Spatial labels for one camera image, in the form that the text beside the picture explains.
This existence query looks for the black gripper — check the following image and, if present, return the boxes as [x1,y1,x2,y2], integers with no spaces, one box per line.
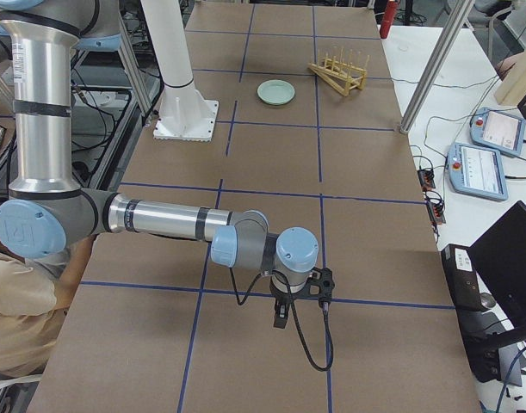
[270,272,311,329]

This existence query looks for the light green plate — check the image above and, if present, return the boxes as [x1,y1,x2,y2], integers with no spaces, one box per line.
[257,79,295,106]

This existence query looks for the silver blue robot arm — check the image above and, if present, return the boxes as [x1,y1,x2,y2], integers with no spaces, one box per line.
[0,1,333,328]

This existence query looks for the orange black electronics board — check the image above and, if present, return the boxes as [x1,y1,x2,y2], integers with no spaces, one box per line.
[417,167,436,191]

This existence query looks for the black computer box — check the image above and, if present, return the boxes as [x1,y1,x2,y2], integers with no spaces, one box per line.
[441,244,501,383]

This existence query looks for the black monitor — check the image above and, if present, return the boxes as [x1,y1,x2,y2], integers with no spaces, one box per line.
[468,200,526,327]

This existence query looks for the near blue teach pendant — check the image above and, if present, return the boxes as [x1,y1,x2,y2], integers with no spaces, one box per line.
[447,143,509,201]

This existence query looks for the blue teach pendant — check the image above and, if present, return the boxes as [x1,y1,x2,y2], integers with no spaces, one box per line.
[470,107,526,157]
[447,143,509,201]

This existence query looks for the wooden dish rack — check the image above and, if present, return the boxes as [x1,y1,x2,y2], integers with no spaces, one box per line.
[307,46,370,97]

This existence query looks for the person in beige shirt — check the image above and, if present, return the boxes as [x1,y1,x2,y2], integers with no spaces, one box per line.
[0,163,96,382]

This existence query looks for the far blue teach pendant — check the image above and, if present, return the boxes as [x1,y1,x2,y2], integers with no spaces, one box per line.
[470,107,526,157]

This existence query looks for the red cylinder bottle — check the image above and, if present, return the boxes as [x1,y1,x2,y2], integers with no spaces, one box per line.
[380,0,399,40]

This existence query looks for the wooden beam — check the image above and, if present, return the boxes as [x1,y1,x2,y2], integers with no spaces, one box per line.
[494,49,526,106]

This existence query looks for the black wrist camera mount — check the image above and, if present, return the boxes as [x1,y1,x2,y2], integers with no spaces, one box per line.
[306,268,335,309]

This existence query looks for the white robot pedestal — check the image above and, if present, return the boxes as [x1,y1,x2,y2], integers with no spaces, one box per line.
[141,0,219,142]

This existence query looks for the aluminium frame post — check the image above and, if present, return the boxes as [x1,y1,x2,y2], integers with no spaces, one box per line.
[399,0,474,134]

